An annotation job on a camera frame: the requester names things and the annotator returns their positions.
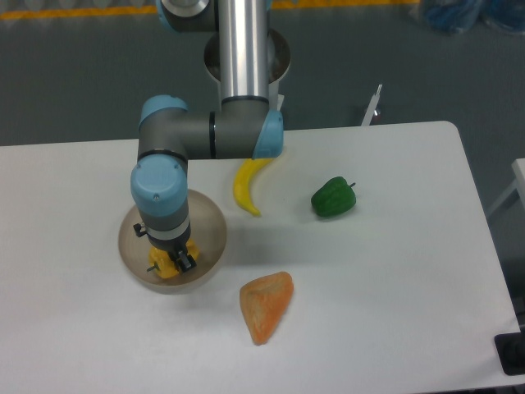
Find white metal bracket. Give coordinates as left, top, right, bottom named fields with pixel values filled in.
left=361, top=84, right=382, bottom=126

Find green toy pepper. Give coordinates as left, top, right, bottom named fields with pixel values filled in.
left=311, top=176, right=357, bottom=218

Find beige round plate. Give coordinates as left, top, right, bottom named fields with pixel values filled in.
left=118, top=190, right=227, bottom=294

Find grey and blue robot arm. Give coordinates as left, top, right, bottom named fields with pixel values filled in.
left=130, top=1, right=284, bottom=273

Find black box at table edge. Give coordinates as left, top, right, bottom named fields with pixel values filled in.
left=494, top=332, right=524, bottom=376

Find white frame at right edge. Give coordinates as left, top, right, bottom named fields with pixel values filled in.
left=486, top=158, right=524, bottom=222

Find yellow toy banana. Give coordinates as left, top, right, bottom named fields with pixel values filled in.
left=232, top=158, right=274, bottom=218

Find blue plastic bags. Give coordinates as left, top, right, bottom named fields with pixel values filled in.
left=418, top=0, right=524, bottom=35

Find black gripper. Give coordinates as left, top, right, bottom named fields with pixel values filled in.
left=133, top=223, right=197, bottom=272

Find orange toy bread slice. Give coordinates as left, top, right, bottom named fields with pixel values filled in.
left=240, top=272, right=294, bottom=346

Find yellow toy pepper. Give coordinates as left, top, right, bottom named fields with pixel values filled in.
left=147, top=239, right=200, bottom=279

